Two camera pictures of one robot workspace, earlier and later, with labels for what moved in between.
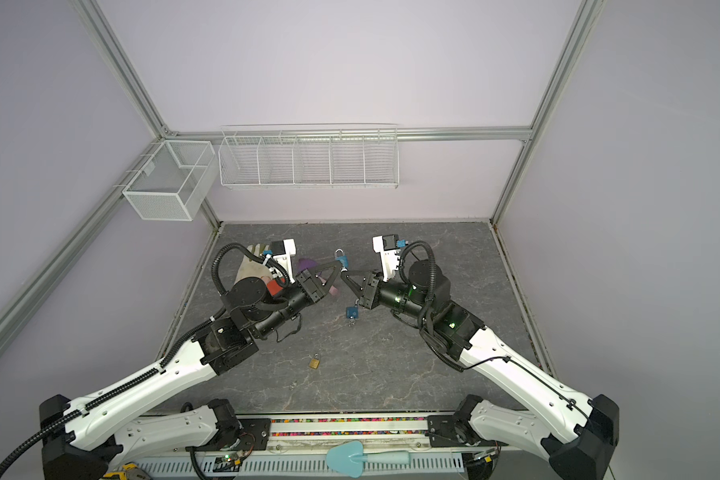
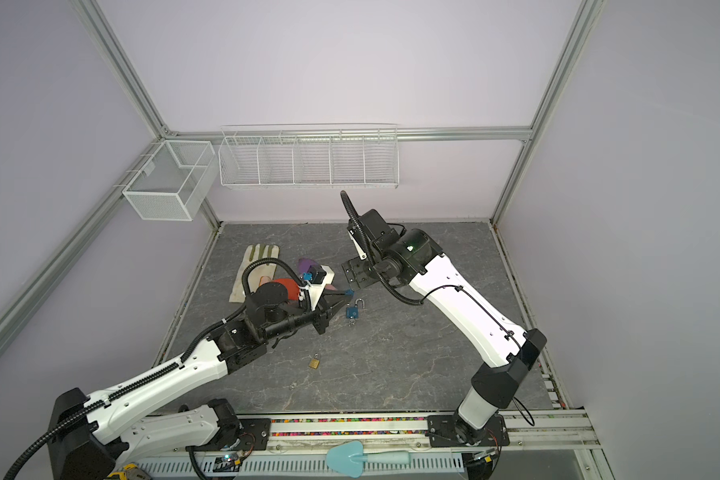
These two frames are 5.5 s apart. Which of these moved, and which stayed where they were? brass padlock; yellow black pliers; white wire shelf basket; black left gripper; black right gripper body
Moved: black left gripper; black right gripper body
Stayed: brass padlock; white wire shelf basket; yellow black pliers
